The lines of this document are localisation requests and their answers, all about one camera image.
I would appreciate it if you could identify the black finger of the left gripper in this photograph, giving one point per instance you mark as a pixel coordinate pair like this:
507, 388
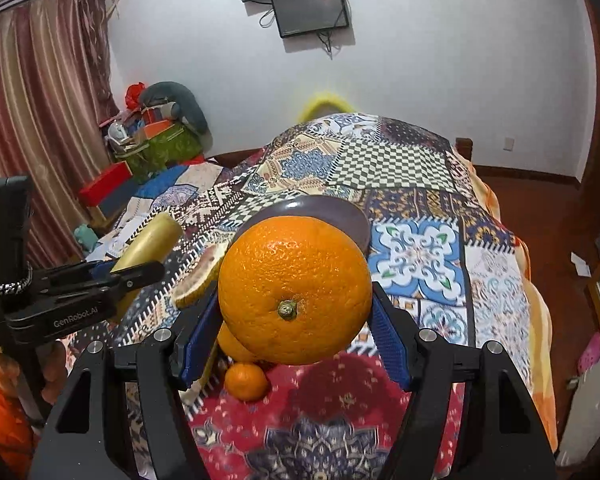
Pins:
109, 286

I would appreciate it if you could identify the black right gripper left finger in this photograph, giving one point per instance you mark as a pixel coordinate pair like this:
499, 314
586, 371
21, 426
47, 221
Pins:
88, 434

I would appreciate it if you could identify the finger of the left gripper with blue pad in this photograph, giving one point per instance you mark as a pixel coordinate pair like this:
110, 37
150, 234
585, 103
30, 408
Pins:
74, 273

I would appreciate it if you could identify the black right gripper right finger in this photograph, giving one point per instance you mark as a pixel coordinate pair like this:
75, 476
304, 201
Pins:
501, 433

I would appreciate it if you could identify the yellow-green pomelo piece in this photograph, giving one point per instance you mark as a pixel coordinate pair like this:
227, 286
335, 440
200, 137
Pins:
153, 243

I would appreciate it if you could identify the peeled pomelo wedge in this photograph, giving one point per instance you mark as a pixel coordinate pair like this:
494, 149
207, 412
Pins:
193, 283

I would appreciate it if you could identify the small mandarin orange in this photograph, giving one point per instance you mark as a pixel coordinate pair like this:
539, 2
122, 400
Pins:
246, 382

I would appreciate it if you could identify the large orange with sticker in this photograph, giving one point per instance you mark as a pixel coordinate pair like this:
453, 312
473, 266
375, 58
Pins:
294, 290

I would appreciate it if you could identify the red rectangular box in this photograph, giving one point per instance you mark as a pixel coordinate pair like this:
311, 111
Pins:
92, 194

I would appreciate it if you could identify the grey plush toy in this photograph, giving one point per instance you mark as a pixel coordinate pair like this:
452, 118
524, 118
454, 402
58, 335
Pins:
183, 105

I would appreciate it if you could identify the striped red curtain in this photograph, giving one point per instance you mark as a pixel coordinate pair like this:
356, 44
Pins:
54, 93

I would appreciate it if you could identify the patchwork patterned bedspread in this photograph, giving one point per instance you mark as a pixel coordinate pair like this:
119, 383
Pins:
438, 250

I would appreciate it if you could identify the dark purple plate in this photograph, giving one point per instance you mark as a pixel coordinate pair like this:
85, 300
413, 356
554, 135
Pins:
339, 213

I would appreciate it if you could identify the small black wall monitor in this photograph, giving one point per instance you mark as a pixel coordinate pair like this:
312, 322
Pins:
299, 17

